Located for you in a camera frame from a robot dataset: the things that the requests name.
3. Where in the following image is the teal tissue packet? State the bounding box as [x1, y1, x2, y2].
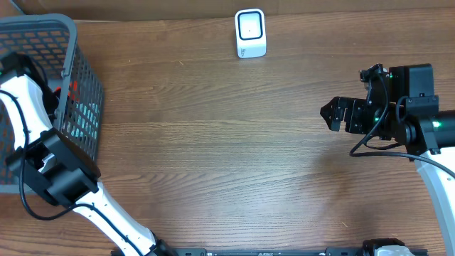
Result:
[67, 103, 100, 139]

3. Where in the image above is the orange spaghetti packet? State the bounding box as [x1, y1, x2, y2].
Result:
[53, 81, 80, 102]

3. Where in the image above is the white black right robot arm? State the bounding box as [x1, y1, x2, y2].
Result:
[320, 63, 454, 255]

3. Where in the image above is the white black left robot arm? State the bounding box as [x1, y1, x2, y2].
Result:
[1, 52, 176, 255]

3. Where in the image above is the white barcode scanner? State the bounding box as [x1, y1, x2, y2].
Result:
[235, 9, 267, 58]

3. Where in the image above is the grey plastic mesh basket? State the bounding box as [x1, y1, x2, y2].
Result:
[0, 13, 105, 195]

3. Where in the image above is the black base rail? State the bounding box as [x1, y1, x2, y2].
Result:
[110, 247, 429, 256]

